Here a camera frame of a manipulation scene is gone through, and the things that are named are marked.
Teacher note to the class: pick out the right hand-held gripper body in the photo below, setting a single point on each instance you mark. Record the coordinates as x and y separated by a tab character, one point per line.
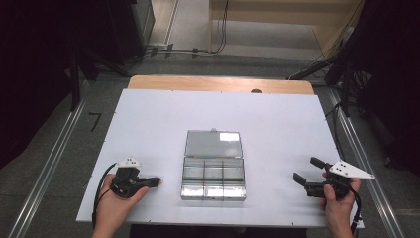
348	169

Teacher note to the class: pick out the light wooden shelf unit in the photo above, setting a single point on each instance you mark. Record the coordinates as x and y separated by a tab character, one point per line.
280	8

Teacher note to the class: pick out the black metal stand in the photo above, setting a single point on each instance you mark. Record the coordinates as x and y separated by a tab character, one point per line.
75	82

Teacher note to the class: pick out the person's right hand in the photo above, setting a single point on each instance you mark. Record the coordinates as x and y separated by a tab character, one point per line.
340	208

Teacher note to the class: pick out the dark cabinet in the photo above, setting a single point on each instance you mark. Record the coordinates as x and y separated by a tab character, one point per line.
132	29

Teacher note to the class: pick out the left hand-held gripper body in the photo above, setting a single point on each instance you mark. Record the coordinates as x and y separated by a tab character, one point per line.
127	178

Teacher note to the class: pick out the person's left hand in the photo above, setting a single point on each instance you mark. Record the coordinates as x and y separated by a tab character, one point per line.
115	208

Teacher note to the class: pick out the black tripod stand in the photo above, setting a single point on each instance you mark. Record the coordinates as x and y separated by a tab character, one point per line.
345	82

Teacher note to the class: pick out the metal floor rail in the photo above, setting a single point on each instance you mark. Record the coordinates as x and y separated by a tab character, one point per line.
49	165
363	158

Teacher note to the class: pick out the clear compartment storage box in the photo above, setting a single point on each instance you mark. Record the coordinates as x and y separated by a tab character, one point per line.
213	178

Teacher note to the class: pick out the dark curtain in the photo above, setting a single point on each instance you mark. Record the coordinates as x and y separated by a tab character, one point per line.
393	82
33	82

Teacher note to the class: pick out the white board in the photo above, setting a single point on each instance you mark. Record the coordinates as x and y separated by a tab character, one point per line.
231	109

